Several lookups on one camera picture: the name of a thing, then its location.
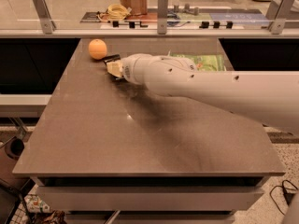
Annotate wire basket with items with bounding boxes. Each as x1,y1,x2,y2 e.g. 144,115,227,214
5,194,67,224

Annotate dark round bin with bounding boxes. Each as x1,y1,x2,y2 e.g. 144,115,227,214
5,137,24,160

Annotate yellow coiled cable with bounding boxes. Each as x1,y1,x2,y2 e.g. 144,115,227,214
96,3,133,23

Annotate middle metal railing post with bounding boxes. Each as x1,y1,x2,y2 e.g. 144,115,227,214
157,0,168,35

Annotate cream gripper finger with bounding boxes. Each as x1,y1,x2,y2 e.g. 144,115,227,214
107,61,123,78

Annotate black rxbar chocolate bar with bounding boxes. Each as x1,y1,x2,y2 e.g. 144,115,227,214
102,54,121,64

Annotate left metal railing post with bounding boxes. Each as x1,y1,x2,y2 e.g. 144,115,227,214
32,0,56,35

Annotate green chip bag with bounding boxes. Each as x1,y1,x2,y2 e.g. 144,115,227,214
173,54,226,71

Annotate orange fruit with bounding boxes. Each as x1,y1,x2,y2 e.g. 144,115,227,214
89,39,107,60

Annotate black power adapter with cable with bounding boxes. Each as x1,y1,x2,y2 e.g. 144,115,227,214
269,179,299,216

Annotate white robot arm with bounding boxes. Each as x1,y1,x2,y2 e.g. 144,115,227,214
107,54,299,135

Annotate metal railing post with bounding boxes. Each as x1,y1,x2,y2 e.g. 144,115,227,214
157,0,168,35
32,0,56,35
265,0,299,35

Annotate right metal railing post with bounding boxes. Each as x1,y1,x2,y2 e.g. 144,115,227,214
265,0,299,35

